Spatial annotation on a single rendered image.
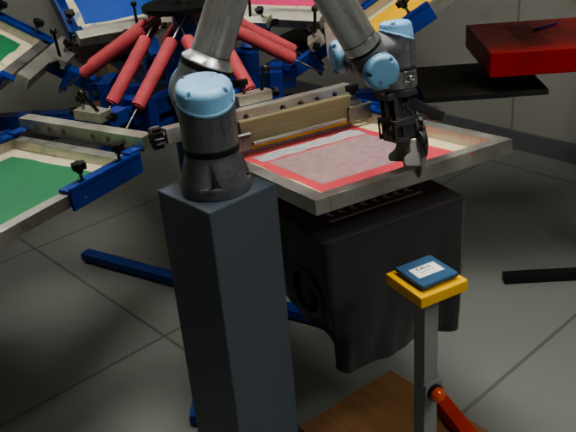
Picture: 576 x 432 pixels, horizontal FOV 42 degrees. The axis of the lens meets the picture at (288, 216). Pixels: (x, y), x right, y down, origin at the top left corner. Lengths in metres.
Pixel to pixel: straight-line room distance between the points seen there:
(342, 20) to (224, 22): 0.25
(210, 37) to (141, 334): 1.94
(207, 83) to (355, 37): 0.31
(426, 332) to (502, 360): 1.31
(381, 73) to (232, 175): 0.36
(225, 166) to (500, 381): 1.71
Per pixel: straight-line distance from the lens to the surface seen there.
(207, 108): 1.48
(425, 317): 1.74
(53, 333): 3.48
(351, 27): 1.54
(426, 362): 1.82
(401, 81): 1.74
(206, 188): 1.54
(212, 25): 1.61
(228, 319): 1.62
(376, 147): 2.16
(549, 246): 3.85
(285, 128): 2.28
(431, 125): 2.19
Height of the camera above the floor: 1.85
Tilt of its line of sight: 27 degrees down
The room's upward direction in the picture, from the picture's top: 5 degrees counter-clockwise
